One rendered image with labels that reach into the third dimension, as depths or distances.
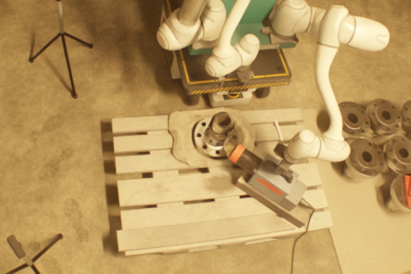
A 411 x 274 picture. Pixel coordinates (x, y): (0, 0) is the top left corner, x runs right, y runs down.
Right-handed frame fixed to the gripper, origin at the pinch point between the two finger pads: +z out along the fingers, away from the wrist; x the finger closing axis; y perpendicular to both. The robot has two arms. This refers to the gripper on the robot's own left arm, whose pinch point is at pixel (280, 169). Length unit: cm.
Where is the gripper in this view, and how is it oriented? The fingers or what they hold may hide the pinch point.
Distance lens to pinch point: 233.0
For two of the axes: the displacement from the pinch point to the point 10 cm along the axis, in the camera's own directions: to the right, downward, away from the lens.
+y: 8.2, 5.6, -1.1
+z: -2.0, 4.8, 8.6
